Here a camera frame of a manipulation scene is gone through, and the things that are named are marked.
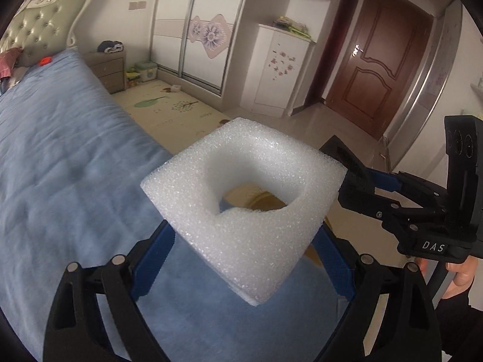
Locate white foam block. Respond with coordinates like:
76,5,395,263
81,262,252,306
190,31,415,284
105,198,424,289
140,117,348,306

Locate person's right hand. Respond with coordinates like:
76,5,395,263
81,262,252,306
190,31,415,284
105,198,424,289
441,256,480,299

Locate brown wooden door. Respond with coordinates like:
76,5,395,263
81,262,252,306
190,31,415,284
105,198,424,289
326,0,433,140

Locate white corner shelf cabinet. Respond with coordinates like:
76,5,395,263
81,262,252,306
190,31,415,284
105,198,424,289
240,0,331,117

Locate cartoon play mat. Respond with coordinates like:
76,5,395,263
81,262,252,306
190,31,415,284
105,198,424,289
112,80,231,154

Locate white sliding wardrobe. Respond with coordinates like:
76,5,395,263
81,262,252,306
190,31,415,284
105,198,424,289
150,0,243,94

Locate white storage box on floor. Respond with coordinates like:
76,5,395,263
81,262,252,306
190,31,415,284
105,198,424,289
134,61,157,83

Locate brown wooden nightstand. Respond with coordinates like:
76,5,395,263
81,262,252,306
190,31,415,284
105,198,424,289
82,52,126,94

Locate small orange object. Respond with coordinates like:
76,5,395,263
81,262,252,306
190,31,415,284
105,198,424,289
38,56,53,66

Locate right pink pillow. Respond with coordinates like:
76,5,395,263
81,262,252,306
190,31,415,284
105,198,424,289
0,47,23,79

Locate black clothes on nightstand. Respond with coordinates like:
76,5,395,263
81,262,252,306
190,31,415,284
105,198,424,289
97,40,124,54

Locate green tufted headboard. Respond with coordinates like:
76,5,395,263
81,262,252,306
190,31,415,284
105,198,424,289
1,0,92,59

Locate wall switch plate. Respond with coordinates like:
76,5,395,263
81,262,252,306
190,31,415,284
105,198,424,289
129,1,146,10

